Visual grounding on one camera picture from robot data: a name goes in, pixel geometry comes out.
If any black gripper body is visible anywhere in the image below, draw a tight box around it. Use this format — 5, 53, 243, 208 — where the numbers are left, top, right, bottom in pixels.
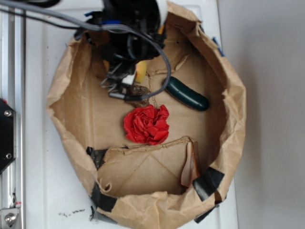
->
84, 0, 167, 70

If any yellow and green sponge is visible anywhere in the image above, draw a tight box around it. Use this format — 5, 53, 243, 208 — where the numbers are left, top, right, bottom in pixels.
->
135, 60, 147, 83

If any brown grey rock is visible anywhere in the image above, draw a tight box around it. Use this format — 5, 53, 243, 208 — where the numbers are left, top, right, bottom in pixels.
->
125, 85, 150, 107

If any crumpled red paper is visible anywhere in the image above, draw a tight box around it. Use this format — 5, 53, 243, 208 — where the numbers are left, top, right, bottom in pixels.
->
123, 104, 169, 145

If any dark green toy cucumber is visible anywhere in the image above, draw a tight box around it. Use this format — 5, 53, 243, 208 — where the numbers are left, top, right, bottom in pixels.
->
166, 76, 210, 111

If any blue tape strip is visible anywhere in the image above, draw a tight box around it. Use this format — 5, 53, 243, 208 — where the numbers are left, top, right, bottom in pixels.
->
212, 37, 225, 57

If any brown paper bag tray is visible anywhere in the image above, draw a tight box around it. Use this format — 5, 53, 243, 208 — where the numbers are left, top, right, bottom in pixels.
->
47, 2, 246, 229

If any grey braided cable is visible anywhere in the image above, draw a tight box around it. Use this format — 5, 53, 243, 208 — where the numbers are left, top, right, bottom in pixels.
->
0, 0, 172, 100

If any aluminium extrusion rail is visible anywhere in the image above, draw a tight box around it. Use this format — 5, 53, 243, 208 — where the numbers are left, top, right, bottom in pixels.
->
0, 6, 25, 229

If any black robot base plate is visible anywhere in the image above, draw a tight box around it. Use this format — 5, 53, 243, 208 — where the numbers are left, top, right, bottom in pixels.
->
0, 98, 16, 174

